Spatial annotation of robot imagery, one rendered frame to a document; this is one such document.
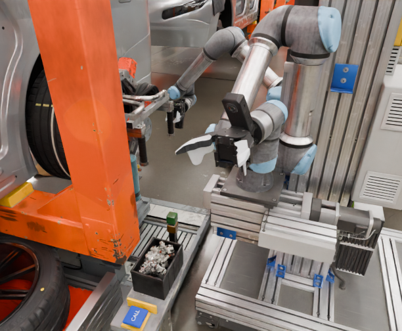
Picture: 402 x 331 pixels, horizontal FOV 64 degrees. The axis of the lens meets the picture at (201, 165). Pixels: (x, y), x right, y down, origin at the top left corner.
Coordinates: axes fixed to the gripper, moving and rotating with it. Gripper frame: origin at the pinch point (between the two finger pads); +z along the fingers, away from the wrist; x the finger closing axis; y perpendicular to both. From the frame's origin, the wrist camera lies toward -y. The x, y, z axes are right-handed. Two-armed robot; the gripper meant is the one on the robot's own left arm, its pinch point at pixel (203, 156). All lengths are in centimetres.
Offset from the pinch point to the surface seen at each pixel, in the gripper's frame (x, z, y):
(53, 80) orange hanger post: 59, -8, -11
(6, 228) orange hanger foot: 111, 5, 53
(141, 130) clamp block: 70, -48, 21
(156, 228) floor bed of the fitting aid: 106, -76, 108
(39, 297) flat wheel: 72, 16, 64
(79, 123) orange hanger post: 55, -10, 3
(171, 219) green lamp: 47, -34, 53
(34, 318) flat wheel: 67, 21, 66
